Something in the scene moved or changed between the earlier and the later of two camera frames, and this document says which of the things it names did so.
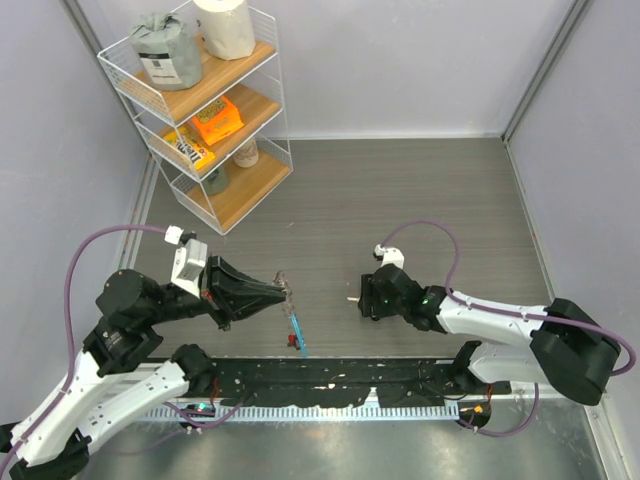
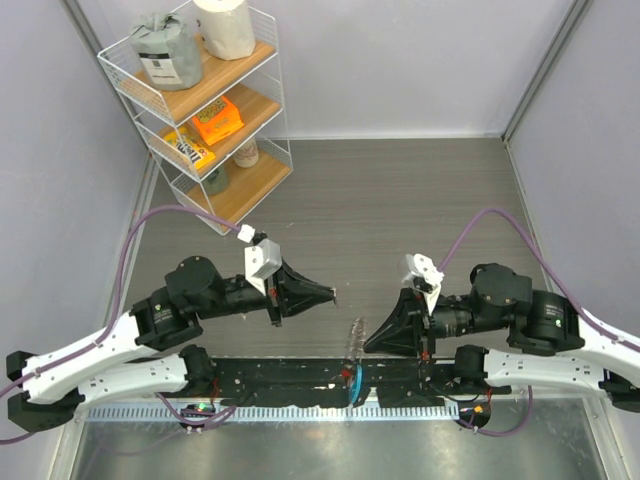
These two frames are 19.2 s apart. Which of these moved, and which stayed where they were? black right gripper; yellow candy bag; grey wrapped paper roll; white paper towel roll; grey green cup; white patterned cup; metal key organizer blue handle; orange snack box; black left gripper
Moved: metal key organizer blue handle; black left gripper; black right gripper
Stayed: yellow candy bag; orange snack box; white patterned cup; grey wrapped paper roll; white paper towel roll; grey green cup
